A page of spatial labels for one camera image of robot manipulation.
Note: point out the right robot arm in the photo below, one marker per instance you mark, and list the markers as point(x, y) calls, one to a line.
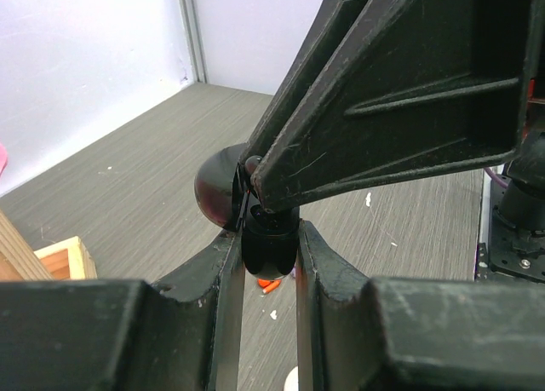
point(521, 186)

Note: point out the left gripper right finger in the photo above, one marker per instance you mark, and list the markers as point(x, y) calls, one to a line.
point(338, 342)

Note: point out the black earbud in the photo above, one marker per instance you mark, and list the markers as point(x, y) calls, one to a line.
point(251, 164)

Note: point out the pink t-shirt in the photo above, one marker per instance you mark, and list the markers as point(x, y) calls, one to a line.
point(4, 158)

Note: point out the wooden clothes rack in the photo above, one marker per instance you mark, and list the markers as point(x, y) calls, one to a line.
point(66, 260)

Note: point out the black earbud case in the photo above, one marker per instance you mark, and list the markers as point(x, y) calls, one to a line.
point(223, 191)

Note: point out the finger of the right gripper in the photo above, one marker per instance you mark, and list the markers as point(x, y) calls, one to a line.
point(331, 24)
point(416, 88)

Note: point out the white earbud case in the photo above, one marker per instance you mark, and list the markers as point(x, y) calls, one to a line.
point(291, 382)

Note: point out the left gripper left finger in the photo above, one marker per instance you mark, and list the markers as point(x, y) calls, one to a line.
point(199, 340)

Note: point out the orange earbud lower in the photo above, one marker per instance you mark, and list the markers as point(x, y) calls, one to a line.
point(268, 286)

